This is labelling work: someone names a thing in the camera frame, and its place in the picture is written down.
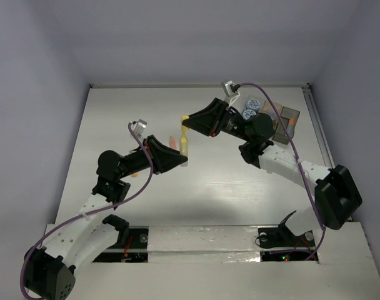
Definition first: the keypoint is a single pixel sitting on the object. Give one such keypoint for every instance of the grey plastic bin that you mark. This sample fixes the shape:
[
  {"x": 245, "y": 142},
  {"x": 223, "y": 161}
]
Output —
[{"x": 280, "y": 135}]

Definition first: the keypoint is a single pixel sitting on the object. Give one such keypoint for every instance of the pink pencil-shaped highlighter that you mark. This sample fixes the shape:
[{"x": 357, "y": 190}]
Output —
[{"x": 172, "y": 143}]

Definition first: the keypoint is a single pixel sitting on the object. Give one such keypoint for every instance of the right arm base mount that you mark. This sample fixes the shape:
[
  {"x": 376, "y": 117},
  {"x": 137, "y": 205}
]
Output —
[{"x": 278, "y": 244}]

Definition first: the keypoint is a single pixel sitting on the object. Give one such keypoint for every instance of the clear plastic bin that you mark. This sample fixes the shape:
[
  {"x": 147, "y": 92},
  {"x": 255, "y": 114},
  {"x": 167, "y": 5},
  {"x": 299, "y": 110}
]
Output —
[{"x": 262, "y": 102}]

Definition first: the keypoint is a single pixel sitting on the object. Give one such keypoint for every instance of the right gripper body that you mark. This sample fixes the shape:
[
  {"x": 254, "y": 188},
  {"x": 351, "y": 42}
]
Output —
[{"x": 230, "y": 123}]

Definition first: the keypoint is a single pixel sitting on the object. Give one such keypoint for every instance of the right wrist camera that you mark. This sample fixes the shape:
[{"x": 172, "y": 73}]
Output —
[{"x": 231, "y": 92}]

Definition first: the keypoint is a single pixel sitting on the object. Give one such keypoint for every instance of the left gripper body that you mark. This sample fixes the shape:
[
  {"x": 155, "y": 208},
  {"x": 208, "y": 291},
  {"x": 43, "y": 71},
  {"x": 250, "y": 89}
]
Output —
[{"x": 136, "y": 161}]

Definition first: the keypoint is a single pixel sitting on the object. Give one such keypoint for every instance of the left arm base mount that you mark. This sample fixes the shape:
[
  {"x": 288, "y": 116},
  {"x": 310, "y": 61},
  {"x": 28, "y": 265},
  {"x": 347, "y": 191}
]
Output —
[{"x": 133, "y": 250}]

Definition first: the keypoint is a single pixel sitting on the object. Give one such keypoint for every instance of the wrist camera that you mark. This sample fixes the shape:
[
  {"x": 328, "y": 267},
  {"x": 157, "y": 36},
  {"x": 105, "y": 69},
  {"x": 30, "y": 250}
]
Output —
[
  {"x": 138, "y": 127},
  {"x": 231, "y": 92}
]

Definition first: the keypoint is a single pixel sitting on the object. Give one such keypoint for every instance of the blue lid jar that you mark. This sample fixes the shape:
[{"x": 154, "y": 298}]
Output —
[
  {"x": 248, "y": 113},
  {"x": 253, "y": 104}
]

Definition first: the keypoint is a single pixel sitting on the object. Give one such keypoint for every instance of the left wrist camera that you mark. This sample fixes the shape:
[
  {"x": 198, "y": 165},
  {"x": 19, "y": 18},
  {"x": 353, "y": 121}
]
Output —
[{"x": 138, "y": 127}]

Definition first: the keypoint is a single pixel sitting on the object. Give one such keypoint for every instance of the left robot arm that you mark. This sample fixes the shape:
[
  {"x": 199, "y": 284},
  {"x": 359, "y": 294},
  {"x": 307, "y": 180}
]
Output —
[{"x": 50, "y": 265}]

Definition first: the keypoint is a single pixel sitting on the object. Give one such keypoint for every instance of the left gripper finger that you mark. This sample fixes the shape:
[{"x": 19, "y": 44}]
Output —
[
  {"x": 159, "y": 149},
  {"x": 167, "y": 162}
]

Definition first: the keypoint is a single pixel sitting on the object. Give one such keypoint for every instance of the amber plastic bin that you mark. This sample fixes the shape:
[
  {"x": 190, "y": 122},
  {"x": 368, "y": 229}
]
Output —
[{"x": 269, "y": 110}]

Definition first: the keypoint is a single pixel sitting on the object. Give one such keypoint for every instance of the yellow pencil-shaped highlighter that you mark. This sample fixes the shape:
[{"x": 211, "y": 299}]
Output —
[{"x": 183, "y": 143}]

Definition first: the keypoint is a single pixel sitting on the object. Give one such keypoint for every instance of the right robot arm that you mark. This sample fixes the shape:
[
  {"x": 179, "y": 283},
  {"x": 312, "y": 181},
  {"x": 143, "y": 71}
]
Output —
[{"x": 335, "y": 196}]

